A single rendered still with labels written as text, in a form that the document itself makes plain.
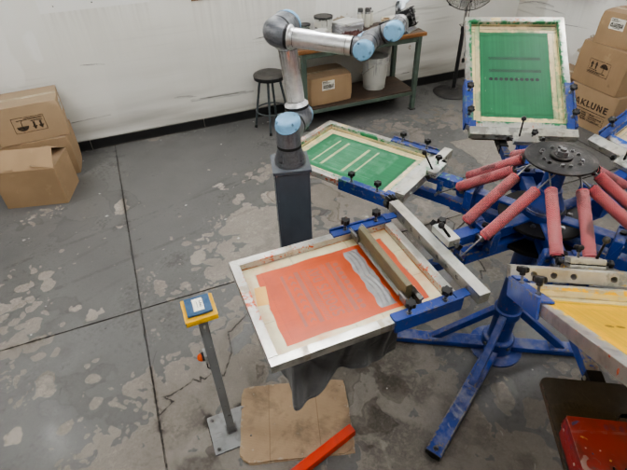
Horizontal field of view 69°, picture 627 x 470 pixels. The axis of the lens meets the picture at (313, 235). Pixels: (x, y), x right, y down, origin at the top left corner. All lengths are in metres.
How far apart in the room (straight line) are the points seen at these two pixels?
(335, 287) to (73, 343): 1.96
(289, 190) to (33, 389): 1.92
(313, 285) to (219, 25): 3.79
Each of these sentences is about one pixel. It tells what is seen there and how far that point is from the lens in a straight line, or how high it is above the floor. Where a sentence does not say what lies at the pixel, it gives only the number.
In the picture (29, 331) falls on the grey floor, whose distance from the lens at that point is 3.58.
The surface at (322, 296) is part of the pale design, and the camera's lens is 1.89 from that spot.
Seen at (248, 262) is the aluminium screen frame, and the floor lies 0.99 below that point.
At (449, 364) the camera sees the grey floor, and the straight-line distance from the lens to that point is 2.94.
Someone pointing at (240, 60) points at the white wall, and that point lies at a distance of 5.42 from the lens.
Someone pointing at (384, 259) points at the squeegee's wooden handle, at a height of 1.06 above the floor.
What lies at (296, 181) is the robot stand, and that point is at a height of 1.14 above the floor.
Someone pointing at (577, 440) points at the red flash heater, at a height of 1.10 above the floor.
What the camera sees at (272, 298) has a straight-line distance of 1.89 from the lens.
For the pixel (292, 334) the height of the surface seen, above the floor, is 0.96.
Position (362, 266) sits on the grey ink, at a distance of 2.01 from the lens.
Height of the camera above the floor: 2.32
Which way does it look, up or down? 39 degrees down
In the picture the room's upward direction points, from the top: 2 degrees counter-clockwise
